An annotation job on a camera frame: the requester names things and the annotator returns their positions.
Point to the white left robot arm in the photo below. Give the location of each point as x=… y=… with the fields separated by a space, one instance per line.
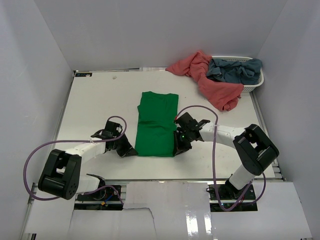
x=61 y=176

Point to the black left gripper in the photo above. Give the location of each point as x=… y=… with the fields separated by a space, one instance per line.
x=127 y=150

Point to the salmon pink t shirt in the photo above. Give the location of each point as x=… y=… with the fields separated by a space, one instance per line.
x=221 y=95

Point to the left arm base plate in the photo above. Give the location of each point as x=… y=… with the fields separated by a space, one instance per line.
x=104 y=200

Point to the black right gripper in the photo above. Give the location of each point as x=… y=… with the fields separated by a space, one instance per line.
x=178 y=147

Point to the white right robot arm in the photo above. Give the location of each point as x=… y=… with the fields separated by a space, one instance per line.
x=254 y=148

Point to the black label sticker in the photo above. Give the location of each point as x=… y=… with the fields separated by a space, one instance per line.
x=83 y=74

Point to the green t shirt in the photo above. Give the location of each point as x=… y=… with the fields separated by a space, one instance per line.
x=155 y=126

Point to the white plastic laundry basket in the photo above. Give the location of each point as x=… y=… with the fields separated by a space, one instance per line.
x=246 y=88

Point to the dark blue t shirt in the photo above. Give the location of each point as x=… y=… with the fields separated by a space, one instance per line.
x=234 y=71

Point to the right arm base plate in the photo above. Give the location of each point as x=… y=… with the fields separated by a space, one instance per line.
x=228 y=199

